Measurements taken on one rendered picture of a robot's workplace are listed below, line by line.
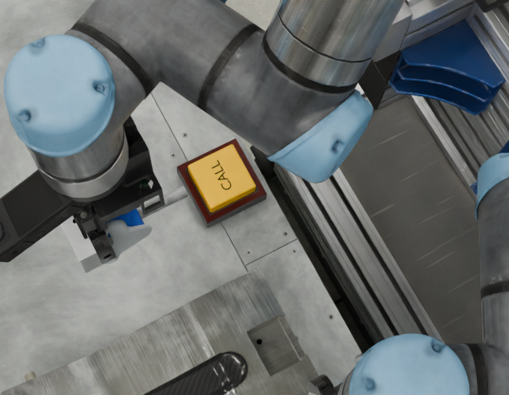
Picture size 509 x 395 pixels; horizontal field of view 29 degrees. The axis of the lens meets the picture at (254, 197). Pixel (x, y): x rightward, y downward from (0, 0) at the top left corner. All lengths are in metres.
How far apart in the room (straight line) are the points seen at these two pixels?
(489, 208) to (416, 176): 1.09
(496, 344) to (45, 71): 0.37
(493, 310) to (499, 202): 0.08
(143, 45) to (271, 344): 0.45
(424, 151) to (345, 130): 1.18
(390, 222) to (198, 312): 0.81
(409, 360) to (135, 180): 0.32
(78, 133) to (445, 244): 1.21
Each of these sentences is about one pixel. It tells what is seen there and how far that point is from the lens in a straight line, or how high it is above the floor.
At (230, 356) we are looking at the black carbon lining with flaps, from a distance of 1.04.
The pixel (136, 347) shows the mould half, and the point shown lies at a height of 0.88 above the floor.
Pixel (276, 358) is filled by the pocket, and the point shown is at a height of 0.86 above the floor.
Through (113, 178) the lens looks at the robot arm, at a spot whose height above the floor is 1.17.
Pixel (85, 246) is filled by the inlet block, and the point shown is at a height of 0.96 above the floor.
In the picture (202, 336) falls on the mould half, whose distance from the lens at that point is 1.04.
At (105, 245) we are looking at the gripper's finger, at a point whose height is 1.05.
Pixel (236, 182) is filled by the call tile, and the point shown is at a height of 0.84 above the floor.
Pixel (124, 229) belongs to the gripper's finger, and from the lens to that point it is 0.94.
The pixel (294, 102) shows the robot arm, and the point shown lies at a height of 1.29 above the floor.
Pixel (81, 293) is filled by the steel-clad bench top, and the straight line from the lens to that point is 1.15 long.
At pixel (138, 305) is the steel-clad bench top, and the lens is 1.14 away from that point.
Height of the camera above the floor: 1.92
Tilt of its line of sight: 73 degrees down
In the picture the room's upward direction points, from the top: 7 degrees clockwise
